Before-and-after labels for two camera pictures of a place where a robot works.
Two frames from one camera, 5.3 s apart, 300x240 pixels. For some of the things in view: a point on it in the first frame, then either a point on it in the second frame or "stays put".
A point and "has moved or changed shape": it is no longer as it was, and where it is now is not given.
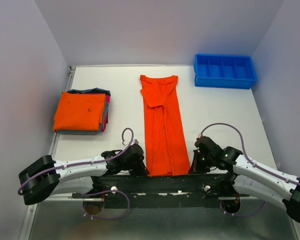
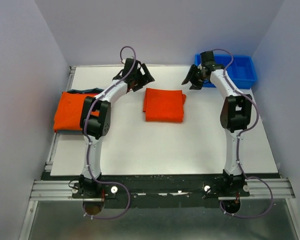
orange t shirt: x=167 y=154 has moved or changed shape
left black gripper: x=141 y=170 → x=145 y=79
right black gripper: x=196 y=168 → x=191 y=72
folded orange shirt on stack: x=80 y=111 stays put
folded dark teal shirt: x=94 y=90 stays put
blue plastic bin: x=224 y=71 stays put
